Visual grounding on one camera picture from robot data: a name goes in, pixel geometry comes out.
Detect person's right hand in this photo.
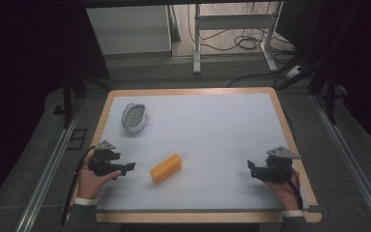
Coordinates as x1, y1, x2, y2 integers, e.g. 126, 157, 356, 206
263, 169, 301, 213

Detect orange soap bar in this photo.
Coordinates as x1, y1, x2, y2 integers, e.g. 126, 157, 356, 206
149, 152, 184, 186

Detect person's left hand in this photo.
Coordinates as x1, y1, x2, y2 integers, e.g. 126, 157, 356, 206
76, 154, 123, 200

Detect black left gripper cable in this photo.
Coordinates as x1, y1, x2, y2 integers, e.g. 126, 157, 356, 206
60, 145, 97, 227

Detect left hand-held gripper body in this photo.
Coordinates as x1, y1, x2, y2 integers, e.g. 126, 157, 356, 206
88, 139, 122, 177

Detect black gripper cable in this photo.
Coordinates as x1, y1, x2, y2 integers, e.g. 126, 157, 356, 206
60, 145, 97, 227
279, 165, 304, 211

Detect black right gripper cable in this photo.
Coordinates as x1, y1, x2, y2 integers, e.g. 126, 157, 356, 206
279, 165, 304, 211

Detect black floor cables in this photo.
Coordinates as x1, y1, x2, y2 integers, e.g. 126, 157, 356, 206
186, 2, 299, 56

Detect black tripod stand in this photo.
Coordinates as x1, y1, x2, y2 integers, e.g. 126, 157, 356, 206
275, 52, 347, 126
52, 72, 114, 130

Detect aluminium rail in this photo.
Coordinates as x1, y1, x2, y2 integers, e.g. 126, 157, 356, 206
311, 94, 371, 232
14, 114, 80, 232

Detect white panel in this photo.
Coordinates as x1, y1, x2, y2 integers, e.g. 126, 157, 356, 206
85, 4, 173, 56

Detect white power strip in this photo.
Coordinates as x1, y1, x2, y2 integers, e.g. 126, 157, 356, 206
284, 65, 304, 80

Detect grey oval soap dish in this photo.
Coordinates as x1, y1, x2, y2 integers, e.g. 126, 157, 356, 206
121, 102, 148, 133

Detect wooden table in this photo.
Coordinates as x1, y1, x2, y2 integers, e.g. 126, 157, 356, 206
89, 86, 324, 224

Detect white metal stand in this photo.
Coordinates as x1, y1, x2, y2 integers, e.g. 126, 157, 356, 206
191, 0, 285, 75

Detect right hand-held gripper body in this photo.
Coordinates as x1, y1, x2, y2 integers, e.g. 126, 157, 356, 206
263, 146, 302, 185

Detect white table mat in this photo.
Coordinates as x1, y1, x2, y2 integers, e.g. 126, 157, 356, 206
96, 93, 310, 213

